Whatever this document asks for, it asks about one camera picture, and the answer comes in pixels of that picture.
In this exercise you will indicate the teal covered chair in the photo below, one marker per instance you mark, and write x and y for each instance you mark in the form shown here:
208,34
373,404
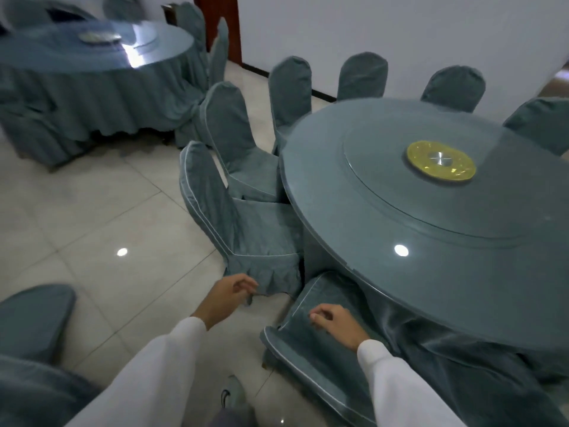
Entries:
311,373
22,13
35,128
220,48
542,124
362,77
191,26
40,395
226,124
453,88
35,324
289,93
122,8
249,235

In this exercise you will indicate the red wooden door frame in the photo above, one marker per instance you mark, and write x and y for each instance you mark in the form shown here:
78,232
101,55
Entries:
218,22

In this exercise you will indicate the round glass turntable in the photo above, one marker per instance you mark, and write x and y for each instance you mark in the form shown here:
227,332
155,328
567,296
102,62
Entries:
142,39
378,195

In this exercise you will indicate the round teal table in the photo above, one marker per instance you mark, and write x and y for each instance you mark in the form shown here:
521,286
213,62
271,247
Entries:
320,208
44,53

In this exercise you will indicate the person's left shoe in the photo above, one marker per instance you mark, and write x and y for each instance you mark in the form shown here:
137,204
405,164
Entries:
233,391

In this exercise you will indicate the person's grey trousers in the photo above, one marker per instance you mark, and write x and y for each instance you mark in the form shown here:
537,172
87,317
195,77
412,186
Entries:
231,418

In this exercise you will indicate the person's right forearm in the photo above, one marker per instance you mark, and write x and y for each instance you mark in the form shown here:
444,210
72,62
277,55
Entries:
404,391

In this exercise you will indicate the person's left forearm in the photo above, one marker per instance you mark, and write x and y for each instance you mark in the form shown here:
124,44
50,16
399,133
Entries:
142,378

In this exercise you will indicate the gold turntable hub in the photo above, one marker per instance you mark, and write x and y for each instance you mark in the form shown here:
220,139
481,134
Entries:
100,37
418,166

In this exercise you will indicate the teal tablecloth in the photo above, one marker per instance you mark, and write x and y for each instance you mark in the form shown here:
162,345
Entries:
444,373

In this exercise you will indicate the person's right hand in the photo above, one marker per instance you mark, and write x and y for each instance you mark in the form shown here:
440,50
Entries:
340,326

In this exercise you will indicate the person's left hand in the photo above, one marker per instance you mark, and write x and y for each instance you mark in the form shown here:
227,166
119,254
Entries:
226,300

